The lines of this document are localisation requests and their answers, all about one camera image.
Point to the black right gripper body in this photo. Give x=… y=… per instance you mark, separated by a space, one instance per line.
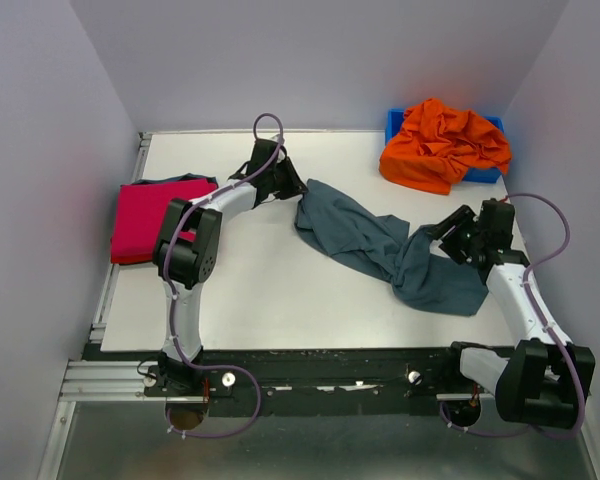
x=470 y=237

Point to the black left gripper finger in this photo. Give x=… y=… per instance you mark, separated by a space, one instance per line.
x=292 y=184
x=283 y=194

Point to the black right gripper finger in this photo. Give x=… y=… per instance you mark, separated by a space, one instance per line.
x=448 y=239
x=461 y=219

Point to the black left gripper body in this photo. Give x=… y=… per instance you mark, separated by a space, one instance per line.
x=278 y=177

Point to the grey blue t shirt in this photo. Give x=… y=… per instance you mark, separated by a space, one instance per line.
x=384 y=248

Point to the orange t shirt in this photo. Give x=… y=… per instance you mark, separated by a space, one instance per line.
x=436 y=146

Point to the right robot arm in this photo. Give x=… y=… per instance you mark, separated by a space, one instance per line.
x=546 y=380

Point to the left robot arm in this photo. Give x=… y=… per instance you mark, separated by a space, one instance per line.
x=187 y=246

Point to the blue plastic bin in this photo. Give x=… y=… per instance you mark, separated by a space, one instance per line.
x=394 y=120

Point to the folded pink t shirt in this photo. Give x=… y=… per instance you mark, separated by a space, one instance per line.
x=139 y=215

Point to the aluminium frame profile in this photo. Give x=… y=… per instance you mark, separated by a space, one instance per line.
x=88 y=381

